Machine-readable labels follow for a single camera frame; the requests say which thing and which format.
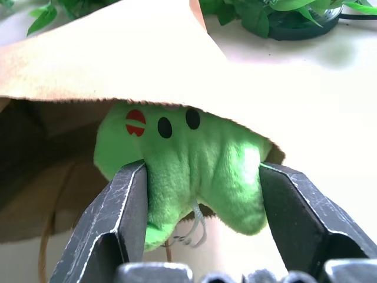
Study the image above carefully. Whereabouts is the black round plant base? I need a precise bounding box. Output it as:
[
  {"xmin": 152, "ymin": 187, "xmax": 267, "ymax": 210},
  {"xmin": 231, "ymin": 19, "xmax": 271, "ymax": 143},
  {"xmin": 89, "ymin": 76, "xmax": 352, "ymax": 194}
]
[{"xmin": 267, "ymin": 5, "xmax": 344, "ymax": 41}]

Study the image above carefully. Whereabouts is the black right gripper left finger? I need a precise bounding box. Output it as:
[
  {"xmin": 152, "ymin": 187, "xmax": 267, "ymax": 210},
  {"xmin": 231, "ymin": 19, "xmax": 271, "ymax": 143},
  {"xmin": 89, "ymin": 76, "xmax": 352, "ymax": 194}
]
[{"xmin": 49, "ymin": 160, "xmax": 148, "ymax": 283}]

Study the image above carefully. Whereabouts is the green artificial plant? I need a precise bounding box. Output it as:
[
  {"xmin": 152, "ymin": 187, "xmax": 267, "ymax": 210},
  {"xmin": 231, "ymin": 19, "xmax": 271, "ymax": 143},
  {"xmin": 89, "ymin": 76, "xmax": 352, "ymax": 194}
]
[{"xmin": 0, "ymin": 0, "xmax": 377, "ymax": 38}]

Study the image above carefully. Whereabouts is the brown paper bag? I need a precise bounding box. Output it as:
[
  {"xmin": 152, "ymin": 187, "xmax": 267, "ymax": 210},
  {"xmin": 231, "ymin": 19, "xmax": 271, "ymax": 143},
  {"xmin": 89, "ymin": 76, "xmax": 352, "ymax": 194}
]
[{"xmin": 0, "ymin": 0, "xmax": 287, "ymax": 283}]

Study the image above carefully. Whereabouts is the green plush toy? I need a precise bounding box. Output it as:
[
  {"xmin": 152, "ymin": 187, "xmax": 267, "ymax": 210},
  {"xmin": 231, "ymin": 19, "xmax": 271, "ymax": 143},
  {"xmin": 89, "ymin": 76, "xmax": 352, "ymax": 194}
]
[{"xmin": 93, "ymin": 102, "xmax": 273, "ymax": 253}]

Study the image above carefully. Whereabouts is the black cable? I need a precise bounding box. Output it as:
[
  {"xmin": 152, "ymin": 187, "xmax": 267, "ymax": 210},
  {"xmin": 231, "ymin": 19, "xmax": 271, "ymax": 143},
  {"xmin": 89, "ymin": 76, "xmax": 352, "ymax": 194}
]
[{"xmin": 338, "ymin": 12, "xmax": 377, "ymax": 22}]

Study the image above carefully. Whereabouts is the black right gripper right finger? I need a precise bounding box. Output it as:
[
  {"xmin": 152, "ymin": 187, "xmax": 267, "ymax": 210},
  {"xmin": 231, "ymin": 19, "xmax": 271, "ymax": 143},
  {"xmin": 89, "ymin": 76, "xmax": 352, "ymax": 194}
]
[{"xmin": 258, "ymin": 161, "xmax": 377, "ymax": 283}]

